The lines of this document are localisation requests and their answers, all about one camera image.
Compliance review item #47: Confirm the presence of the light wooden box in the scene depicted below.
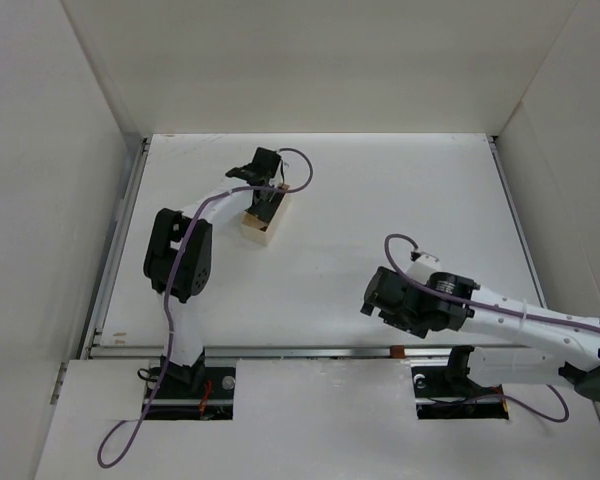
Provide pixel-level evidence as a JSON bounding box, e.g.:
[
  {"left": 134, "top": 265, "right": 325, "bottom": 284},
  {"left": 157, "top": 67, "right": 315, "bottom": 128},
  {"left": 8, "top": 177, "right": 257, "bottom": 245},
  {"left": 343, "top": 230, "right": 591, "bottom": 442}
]
[{"left": 240, "top": 183, "right": 290, "bottom": 246}]

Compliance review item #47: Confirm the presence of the reddish brown wood block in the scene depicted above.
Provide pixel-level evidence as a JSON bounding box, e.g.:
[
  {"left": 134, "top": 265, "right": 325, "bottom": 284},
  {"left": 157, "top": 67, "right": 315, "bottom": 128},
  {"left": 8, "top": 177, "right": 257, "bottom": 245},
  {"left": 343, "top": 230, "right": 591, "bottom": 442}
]
[{"left": 389, "top": 345, "right": 406, "bottom": 359}]

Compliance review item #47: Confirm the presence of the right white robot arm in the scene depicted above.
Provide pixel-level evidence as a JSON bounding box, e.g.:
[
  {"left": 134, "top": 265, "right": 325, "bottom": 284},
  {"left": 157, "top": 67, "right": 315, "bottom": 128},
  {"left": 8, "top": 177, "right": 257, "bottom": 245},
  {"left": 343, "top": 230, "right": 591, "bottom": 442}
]
[{"left": 361, "top": 267, "right": 600, "bottom": 403}]

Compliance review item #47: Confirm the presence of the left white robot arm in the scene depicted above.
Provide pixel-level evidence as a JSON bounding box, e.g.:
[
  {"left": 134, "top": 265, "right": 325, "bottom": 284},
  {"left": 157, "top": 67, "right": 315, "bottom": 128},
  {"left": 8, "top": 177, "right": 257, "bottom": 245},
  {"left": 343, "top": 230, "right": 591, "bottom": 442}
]
[{"left": 143, "top": 147, "right": 284, "bottom": 394}]

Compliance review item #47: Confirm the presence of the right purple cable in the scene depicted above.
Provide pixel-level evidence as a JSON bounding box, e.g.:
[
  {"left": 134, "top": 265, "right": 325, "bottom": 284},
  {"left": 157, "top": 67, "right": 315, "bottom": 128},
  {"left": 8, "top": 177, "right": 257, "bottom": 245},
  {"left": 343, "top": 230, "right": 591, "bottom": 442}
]
[{"left": 383, "top": 233, "right": 600, "bottom": 424}]

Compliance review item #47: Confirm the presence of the purple cable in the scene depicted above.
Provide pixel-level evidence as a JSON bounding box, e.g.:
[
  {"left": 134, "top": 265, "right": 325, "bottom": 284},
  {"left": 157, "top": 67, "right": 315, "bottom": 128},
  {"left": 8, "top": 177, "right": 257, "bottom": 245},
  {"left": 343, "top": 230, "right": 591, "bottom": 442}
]
[
  {"left": 383, "top": 233, "right": 600, "bottom": 424},
  {"left": 97, "top": 147, "right": 315, "bottom": 468}
]

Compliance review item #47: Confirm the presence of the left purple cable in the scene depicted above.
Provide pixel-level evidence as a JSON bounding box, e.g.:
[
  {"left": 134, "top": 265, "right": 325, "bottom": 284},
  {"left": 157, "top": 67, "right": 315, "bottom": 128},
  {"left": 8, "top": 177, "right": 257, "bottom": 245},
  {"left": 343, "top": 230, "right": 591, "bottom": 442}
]
[{"left": 97, "top": 147, "right": 315, "bottom": 468}]

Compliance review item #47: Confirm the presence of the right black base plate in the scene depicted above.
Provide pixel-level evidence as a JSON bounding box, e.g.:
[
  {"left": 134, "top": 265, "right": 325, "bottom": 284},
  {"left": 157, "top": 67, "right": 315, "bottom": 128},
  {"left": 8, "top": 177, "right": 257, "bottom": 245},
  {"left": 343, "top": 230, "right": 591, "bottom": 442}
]
[{"left": 411, "top": 366, "right": 509, "bottom": 420}]

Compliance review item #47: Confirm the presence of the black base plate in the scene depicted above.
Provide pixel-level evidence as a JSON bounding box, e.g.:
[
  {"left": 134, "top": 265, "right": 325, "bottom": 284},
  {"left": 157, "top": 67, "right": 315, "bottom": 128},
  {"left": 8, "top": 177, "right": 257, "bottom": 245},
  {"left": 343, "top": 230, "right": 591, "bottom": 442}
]
[
  {"left": 145, "top": 366, "right": 236, "bottom": 421},
  {"left": 411, "top": 366, "right": 509, "bottom": 420}
]

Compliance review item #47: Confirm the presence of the metal front rail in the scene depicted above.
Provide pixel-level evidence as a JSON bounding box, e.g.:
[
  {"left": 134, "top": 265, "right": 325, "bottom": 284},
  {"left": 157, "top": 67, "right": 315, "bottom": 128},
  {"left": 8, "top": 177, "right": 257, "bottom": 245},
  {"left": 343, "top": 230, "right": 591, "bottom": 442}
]
[{"left": 87, "top": 345, "right": 452, "bottom": 359}]

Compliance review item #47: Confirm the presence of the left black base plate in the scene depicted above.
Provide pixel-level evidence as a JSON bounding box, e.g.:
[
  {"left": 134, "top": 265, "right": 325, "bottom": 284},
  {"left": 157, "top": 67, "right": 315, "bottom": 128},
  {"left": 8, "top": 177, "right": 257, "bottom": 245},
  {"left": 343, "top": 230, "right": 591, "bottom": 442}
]
[{"left": 145, "top": 366, "right": 236, "bottom": 421}]

